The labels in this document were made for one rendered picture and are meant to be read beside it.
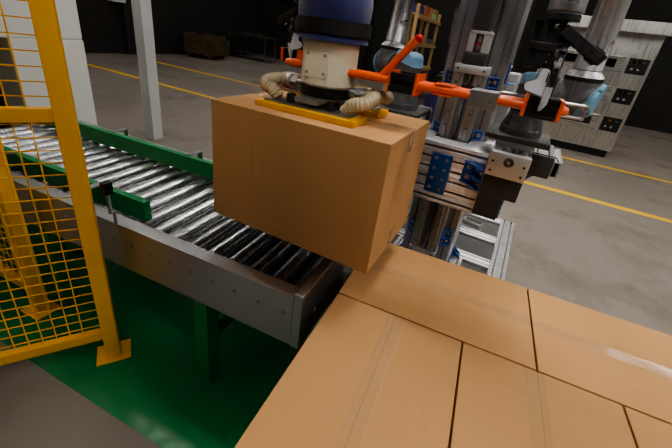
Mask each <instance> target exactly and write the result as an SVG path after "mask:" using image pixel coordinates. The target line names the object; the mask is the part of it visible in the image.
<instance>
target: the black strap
mask: <svg viewBox="0 0 672 448"><path fill-rule="evenodd" d="M295 29H296V30H297V31H304V32H311V33H318V34H325V35H333V36H340V37H348V38H355V39H363V40H369V39H370V38H371V31H372V26H371V25H369V24H363V23H358V22H351V21H344V20H338V19H330V18H323V17H314V16H305V15H297V16H296V23H295Z"/></svg>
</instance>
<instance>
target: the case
mask: <svg viewBox="0 0 672 448"><path fill-rule="evenodd" d="M265 97H271V96H270V94H268V93H267V92H262V93H254V94H246V95H238V96H230V97H222V98H214V99H211V114H212V150H213V186H214V211H215V212H217V213H219V214H222V215H224V216H226V217H229V218H231V219H234V220H236V221H239V222H241V223H243V224H246V225H248V226H251V227H253V228H255V229H258V230H260V231H263V232H265V233H268V234H270V235H272V236H275V237H277V238H280V239H282V240H285V241H287V242H289V243H292V244H294V245H297V246H299V247H301V248H304V249H306V250H309V251H311V252H314V253H316V254H318V255H321V256H323V257H326V258H328V259H331V260H333V261H335V262H338V263H340V264H343V265H345V266H348V267H350V268H352V269H355V270H357V271H360V272H362V273H364V274H367V272H368V271H369V270H370V269H371V267H372V266H373V265H374V263H375V262H376V261H377V259H378V258H379V257H380V255H381V254H382V253H383V251H384V250H385V249H386V247H387V246H388V245H389V243H390V242H391V241H392V239H393V238H394V237H395V235H396V234H397V233H398V232H399V230H400V229H401V228H402V226H403V225H404V224H405V222H406V219H407V215H408V210H409V206H410V202H411V198H412V194H413V189H414V185H415V181H416V177H417V173H418V168H419V164H420V160H421V156H422V152H423V147H424V143H425V139H426V135H427V131H428V126H429V121H427V120H423V119H418V118H413V117H409V116H404V115H400V114H395V113H390V112H388V115H386V116H384V117H381V118H379V119H376V118H371V117H367V116H363V115H359V116H363V117H366V118H367V122H366V124H363V125H361V126H358V127H356V128H353V129H351V128H347V127H343V126H339V125H335V124H331V123H327V122H323V121H319V120H315V119H311V118H307V117H303V116H299V115H295V114H291V113H287V112H283V111H279V110H275V109H271V108H267V107H263V106H259V105H256V104H255V100H256V99H258V98H265Z"/></svg>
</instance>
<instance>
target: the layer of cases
mask: <svg viewBox="0 0 672 448"><path fill-rule="evenodd" d="M234 448H672V336H671V335H668V334H665V333H662V332H659V331H656V330H653V329H650V328H647V327H644V326H641V325H638V324H635V323H632V322H629V321H626V320H623V319H620V318H617V317H614V316H611V315H608V314H605V313H601V312H598V311H595V310H592V309H589V308H586V307H583V306H580V305H577V304H574V303H571V302H568V301H565V300H562V299H559V298H556V297H553V296H550V295H547V294H544V293H541V292H538V291H535V290H532V289H528V290H527V288H526V287H523V286H520V285H516V284H513V283H510V282H507V281H504V280H501V279H498V278H495V277H492V276H489V275H486V274H483V273H480V272H477V271H474V270H471V269H468V268H465V267H462V266H459V265H456V264H453V263H450V262H447V261H444V260H441V259H438V258H435V257H431V256H428V255H425V254H422V253H419V252H416V251H413V250H410V249H407V248H404V247H401V246H398V245H395V244H392V243H389V245H388V246H387V247H386V249H385V250H384V251H383V253H382V254H381V255H380V257H379V258H378V259H377V261H376V262H375V263H374V265H373V266H372V267H371V269H370V270H369V271H368V272H367V274H364V273H362V272H360V271H357V270H355V269H354V270H353V271H352V273H351V274H350V276H349V277H348V279H347V280H346V282H345V283H344V285H343V286H342V288H341V289H340V291H339V293H338V294H337V295H336V297H335V298H334V300H333V301H332V303H331V304H330V306H329V307H328V309H327V310H326V312H325V313H324V315H323V316H322V317H321V319H320V320H319V322H318V323H317V325H316V326H315V328H314V329H313V331H312V332H311V334H310V335H309V337H308V338H307V340H306V341H305V343H304V344H303V346H302V347H301V349H300V350H299V352H298V353H297V355H296V356H295V358H294V359H293V361H292V362H291V364H290V365H289V367H288V368H287V370H286V371H285V373H284V374H283V376H282V377H281V379H280V380H279V382H278V383H277V385H276V386H275V388H274V389H273V391H272V392H271V393H270V395H269V396H268V398H267V399H266V401H265V402H264V404H263V405H262V407H261V408H260V410H259V411H258V413H257V414H256V416H255V417H254V419H253V420H252V422H251V423H250V425H249V426H248V428H247V429H246V431H245V432H244V434H243V435H242V437H241V438H240V440H239V441H238V443H237V444H236V446H235V447H234Z"/></svg>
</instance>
